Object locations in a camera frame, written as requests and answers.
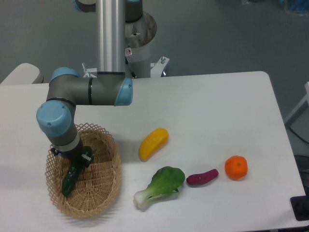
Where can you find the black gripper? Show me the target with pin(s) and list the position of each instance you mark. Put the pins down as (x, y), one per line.
(74, 153)

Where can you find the green cucumber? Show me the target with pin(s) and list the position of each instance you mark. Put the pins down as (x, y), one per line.
(73, 173)

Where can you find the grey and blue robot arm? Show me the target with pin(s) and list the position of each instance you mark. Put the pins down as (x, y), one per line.
(110, 86)

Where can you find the woven wicker basket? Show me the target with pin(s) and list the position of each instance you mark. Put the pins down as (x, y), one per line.
(97, 186)

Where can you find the yellow mango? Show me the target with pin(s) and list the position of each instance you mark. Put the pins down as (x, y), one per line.
(152, 143)

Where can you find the green bok choy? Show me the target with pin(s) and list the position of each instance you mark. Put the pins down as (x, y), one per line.
(164, 182)

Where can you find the white chair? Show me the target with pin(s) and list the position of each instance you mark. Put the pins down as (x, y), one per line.
(24, 74)

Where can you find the purple sweet potato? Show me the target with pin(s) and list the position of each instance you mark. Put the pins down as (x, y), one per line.
(202, 178)

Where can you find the orange tangerine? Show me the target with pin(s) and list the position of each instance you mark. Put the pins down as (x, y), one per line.
(236, 167)

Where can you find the black device at table edge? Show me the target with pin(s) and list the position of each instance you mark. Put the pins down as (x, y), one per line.
(300, 206)

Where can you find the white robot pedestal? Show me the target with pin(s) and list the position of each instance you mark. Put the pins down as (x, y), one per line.
(140, 53)

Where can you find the white furniture frame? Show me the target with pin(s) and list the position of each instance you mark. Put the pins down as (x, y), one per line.
(299, 109)

